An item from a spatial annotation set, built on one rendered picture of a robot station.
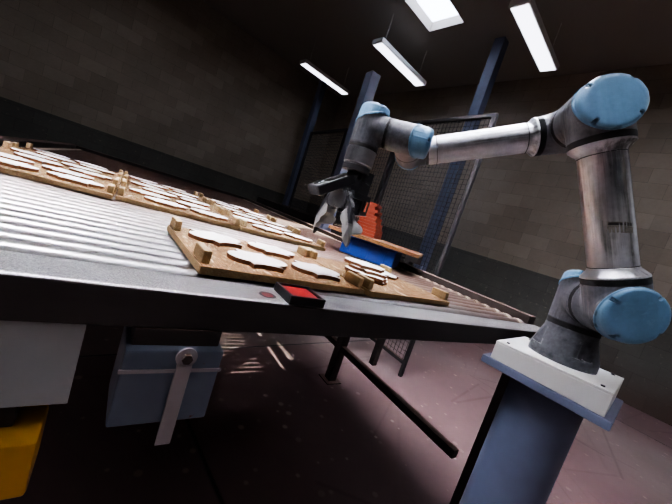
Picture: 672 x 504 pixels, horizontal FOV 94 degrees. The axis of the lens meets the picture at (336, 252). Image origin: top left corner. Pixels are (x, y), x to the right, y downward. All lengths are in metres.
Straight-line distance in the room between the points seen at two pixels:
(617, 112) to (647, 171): 5.12
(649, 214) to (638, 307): 4.97
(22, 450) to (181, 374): 0.19
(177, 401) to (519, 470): 0.81
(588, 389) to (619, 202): 0.40
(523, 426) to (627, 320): 0.36
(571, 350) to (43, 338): 1.00
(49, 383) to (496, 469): 0.96
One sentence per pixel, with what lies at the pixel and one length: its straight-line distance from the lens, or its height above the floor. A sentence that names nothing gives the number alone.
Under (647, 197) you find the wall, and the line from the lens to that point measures 5.84.
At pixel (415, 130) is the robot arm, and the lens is 0.80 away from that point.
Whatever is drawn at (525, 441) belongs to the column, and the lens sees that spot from 1.01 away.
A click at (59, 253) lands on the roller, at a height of 0.92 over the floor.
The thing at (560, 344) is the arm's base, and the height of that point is 0.97.
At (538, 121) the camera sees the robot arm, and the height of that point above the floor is 1.47.
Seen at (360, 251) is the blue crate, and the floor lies 0.96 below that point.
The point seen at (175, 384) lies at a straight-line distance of 0.56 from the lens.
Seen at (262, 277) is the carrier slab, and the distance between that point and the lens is 0.64.
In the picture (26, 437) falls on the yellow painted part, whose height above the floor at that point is 0.70.
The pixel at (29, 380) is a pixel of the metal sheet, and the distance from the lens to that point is 0.58.
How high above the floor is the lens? 1.09
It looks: 6 degrees down
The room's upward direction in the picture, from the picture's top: 18 degrees clockwise
